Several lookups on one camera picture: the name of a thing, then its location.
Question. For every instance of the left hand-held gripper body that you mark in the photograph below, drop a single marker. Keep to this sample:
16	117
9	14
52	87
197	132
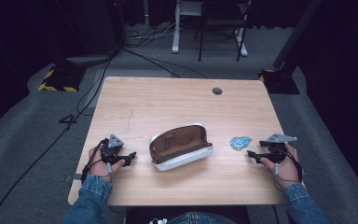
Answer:
115	143

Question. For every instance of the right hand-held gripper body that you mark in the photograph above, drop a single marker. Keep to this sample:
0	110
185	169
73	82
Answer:
280	141

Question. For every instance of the small blue patterned packet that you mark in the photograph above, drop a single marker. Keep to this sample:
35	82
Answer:
240	143

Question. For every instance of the white pouch with brown lining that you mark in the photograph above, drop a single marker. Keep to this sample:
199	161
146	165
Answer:
180	147

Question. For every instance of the person's left hand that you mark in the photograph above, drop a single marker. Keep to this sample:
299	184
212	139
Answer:
100	166

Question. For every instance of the person's right hand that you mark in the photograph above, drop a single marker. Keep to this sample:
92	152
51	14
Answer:
286	169

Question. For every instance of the wooden table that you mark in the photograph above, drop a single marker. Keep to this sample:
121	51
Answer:
59	137

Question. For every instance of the black stand base with pole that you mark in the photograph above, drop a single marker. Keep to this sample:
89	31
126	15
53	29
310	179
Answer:
281	79

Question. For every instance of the black stand base striped edge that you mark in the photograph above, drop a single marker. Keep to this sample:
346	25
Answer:
62	78

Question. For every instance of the person's legs in jeans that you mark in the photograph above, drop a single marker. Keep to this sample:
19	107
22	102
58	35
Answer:
199	218

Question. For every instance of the grey round stand base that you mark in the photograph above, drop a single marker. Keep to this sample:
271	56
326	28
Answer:
88	59

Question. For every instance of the black chair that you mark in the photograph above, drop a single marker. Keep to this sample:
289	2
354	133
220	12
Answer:
220	21

